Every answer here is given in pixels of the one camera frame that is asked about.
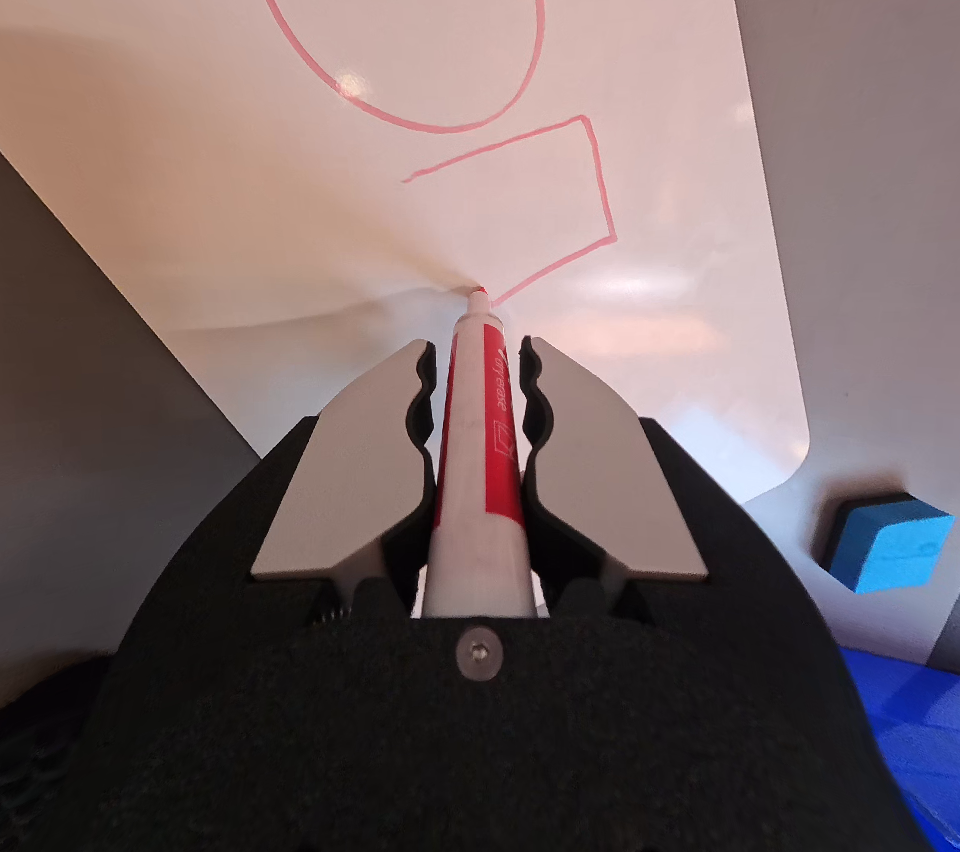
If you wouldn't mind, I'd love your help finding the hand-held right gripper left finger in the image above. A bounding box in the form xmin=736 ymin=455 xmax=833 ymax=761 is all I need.
xmin=249 ymin=340 xmax=438 ymax=607

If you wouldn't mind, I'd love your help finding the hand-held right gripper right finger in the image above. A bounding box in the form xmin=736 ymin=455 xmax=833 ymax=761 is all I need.
xmin=519 ymin=334 xmax=712 ymax=607

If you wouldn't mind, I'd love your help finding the red dry erase marker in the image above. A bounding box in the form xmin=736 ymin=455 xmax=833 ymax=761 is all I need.
xmin=422 ymin=283 xmax=543 ymax=619

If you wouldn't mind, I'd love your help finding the blue foam eraser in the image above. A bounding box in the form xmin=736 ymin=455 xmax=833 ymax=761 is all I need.
xmin=819 ymin=492 xmax=956 ymax=596

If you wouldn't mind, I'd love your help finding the blue plastic bin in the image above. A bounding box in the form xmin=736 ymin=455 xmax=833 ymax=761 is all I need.
xmin=838 ymin=645 xmax=960 ymax=852

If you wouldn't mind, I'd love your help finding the white whiteboard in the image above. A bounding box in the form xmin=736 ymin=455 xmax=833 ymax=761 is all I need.
xmin=0 ymin=0 xmax=813 ymax=506

